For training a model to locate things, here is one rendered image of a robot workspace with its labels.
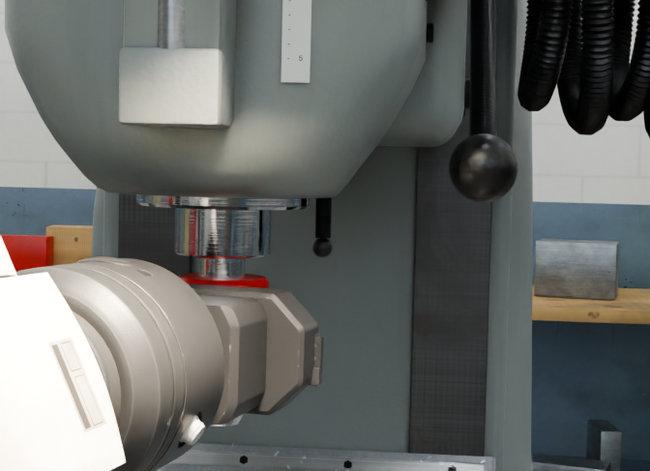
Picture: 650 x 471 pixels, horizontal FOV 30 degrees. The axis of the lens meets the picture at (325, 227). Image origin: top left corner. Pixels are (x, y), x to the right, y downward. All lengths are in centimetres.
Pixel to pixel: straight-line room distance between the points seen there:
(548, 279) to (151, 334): 391
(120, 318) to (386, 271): 56
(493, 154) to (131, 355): 18
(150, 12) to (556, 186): 437
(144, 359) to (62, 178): 460
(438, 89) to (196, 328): 28
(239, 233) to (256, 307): 6
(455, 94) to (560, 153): 412
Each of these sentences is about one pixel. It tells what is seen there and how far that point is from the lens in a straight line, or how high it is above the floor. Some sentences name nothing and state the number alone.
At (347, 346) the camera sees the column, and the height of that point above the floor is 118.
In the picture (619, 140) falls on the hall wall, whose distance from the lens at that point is 485.
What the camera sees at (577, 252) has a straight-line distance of 430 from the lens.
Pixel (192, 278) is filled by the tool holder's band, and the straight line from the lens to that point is 60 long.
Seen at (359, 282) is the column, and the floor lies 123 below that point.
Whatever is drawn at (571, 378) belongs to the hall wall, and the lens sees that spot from 488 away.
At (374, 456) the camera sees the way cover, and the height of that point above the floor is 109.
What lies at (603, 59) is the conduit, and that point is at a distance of 80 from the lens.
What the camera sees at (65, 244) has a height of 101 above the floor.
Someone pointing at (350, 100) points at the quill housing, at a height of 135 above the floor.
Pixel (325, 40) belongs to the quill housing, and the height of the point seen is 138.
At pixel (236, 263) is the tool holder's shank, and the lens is 60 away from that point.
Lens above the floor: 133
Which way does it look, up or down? 3 degrees down
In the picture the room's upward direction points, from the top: 1 degrees clockwise
